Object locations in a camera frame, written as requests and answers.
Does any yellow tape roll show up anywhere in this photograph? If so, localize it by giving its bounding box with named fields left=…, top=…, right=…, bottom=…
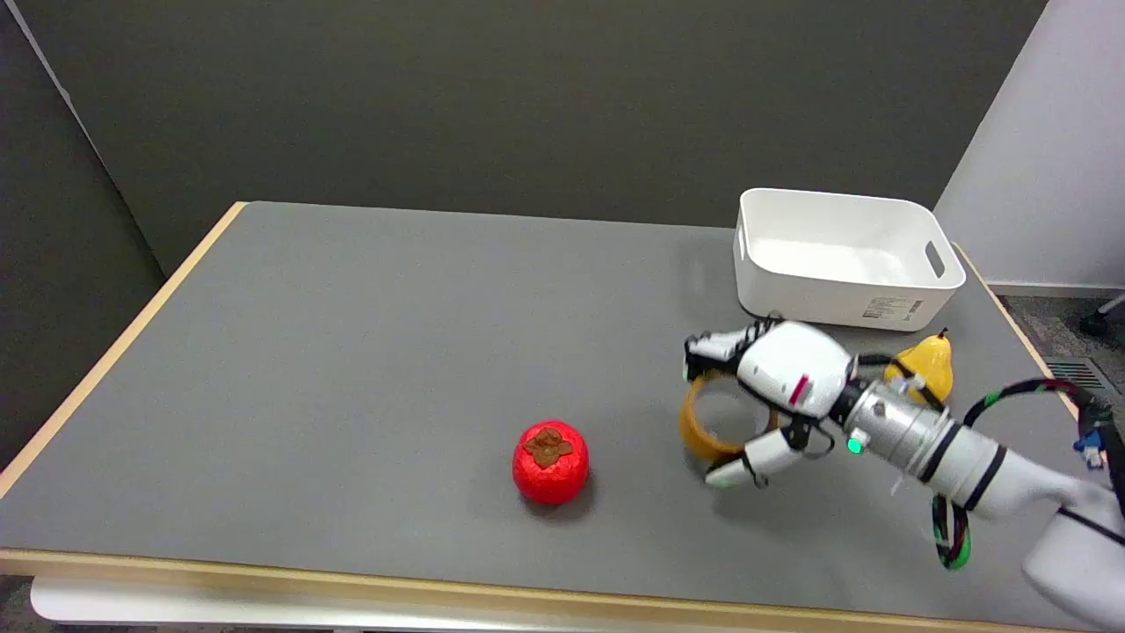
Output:
left=679, top=370, right=780, bottom=461

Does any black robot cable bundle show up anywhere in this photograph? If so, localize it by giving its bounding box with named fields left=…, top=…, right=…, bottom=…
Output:
left=931, top=379, right=1125, bottom=571

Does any red toy persimmon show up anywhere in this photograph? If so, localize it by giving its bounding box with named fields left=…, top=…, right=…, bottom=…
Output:
left=512, top=420, right=591, bottom=506

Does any white plastic storage box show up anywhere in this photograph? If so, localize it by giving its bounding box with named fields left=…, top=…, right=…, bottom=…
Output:
left=733, top=188, right=967, bottom=332

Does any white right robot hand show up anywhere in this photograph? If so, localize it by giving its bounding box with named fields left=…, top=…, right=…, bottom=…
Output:
left=684, top=319, right=857, bottom=490

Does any black chair caster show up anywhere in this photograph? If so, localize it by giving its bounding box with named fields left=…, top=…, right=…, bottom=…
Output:
left=1079, top=297, right=1125, bottom=338

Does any yellow toy pear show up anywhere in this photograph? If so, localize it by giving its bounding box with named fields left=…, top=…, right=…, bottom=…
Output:
left=883, top=329, right=954, bottom=404

